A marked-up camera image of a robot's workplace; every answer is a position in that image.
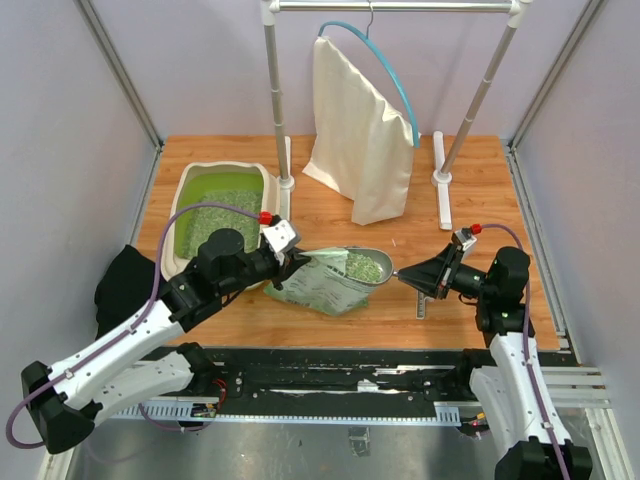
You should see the white clothes rack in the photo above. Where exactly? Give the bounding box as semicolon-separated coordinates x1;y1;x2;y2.
259;0;535;237

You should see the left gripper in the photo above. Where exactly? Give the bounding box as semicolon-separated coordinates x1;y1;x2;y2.
218;247;312;296

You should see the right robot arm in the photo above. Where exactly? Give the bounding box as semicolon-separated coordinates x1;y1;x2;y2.
396;244;593;479

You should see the cream green litter box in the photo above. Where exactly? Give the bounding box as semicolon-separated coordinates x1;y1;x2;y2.
160;161;280;279

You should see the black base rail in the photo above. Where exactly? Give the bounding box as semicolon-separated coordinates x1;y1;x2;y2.
117;344;564;419

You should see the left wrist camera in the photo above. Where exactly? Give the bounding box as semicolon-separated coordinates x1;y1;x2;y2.
262;219;300;254

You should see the blue clothes hanger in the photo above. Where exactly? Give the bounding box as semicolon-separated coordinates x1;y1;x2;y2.
317;21;421;149

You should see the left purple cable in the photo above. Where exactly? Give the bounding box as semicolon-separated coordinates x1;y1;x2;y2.
4;201;274;449

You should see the green cat litter bag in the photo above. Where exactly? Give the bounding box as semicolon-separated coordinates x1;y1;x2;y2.
263;248;375;316

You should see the black cloth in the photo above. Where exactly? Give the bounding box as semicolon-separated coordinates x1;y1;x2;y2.
94;245;155;339

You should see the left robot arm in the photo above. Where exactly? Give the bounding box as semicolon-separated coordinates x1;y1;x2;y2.
19;220;309;454

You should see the piano pattern bag clip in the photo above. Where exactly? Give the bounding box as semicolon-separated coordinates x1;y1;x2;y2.
416;292;429;320

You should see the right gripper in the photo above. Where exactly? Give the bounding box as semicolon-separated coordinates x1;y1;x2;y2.
399;243;496;300

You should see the grey metal scoop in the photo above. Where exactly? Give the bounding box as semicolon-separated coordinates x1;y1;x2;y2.
345;247;396;285

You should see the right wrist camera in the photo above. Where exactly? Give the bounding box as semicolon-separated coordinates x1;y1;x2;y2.
451;227;477;259

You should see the cream cloth bag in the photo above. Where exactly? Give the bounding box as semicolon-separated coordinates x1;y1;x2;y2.
303;37;414;225

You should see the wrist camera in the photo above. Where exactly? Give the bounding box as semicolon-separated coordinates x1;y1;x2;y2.
262;219;300;254
451;227;477;259

